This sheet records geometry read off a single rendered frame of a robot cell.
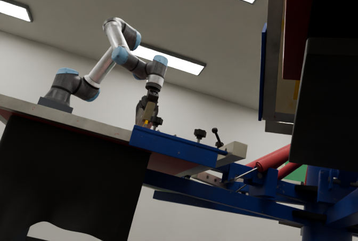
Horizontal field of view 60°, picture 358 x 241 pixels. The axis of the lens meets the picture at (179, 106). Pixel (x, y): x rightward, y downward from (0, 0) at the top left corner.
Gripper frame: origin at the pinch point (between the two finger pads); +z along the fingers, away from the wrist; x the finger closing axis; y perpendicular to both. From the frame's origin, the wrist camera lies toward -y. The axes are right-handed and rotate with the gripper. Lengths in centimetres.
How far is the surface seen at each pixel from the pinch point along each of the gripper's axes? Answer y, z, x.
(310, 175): 0, 0, -82
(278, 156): -9, -2, -60
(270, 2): -70, -22, -19
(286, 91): -54, -8, -35
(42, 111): -29.4, 11.9, 33.1
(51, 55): 381, -174, 156
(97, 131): -29.4, 13.3, 15.2
